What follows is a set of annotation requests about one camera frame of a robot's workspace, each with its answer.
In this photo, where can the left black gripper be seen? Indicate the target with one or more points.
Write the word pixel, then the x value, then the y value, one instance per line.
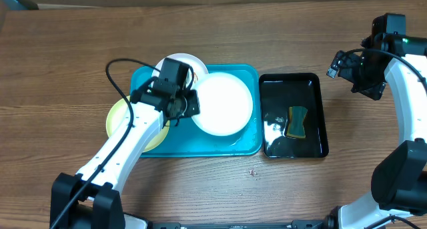
pixel 193 108

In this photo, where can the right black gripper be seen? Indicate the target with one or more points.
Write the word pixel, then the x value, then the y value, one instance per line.
pixel 375 91

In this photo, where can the white plate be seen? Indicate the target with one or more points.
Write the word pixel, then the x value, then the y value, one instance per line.
pixel 225 104
pixel 199 68

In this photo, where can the green yellow sponge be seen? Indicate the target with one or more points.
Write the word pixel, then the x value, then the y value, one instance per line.
pixel 297 115

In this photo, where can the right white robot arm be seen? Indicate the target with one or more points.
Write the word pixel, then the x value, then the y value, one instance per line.
pixel 398 184

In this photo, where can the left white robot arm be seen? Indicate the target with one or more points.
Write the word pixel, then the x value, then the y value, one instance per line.
pixel 92 197

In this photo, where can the teal plastic tray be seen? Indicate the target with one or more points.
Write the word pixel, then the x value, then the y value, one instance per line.
pixel 188 141

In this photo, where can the black rectangular water tray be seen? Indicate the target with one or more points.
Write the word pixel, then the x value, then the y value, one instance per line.
pixel 278 92

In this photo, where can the small crumb debris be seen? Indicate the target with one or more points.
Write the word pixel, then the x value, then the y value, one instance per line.
pixel 253 173

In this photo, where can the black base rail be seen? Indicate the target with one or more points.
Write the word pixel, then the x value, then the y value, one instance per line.
pixel 295 224

